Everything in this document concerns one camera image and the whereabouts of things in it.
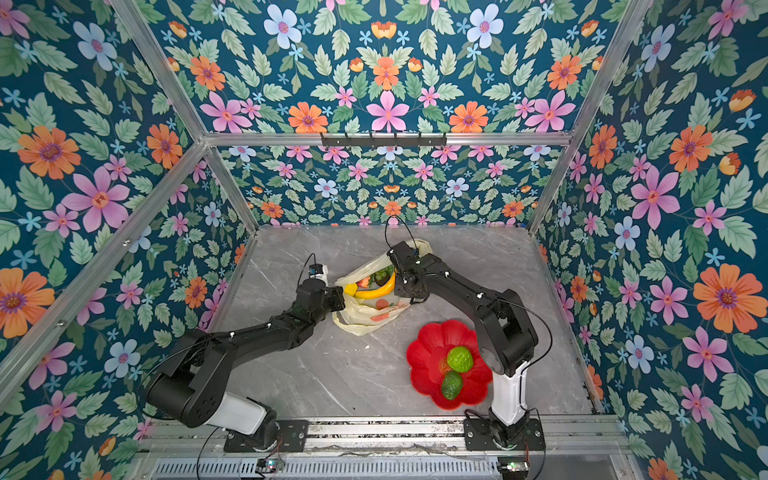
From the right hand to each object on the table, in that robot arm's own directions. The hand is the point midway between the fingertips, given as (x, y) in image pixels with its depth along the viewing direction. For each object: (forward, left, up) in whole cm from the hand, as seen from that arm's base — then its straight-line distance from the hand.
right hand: (406, 287), depth 92 cm
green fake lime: (-22, -15, -3) cm, 26 cm away
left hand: (0, +18, +3) cm, 18 cm away
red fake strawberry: (+5, +14, -4) cm, 15 cm away
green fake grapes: (+7, +8, -3) cm, 11 cm away
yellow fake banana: (0, +10, -4) cm, 11 cm away
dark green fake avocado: (-28, -12, -4) cm, 31 cm away
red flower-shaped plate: (-20, -6, -9) cm, 23 cm away
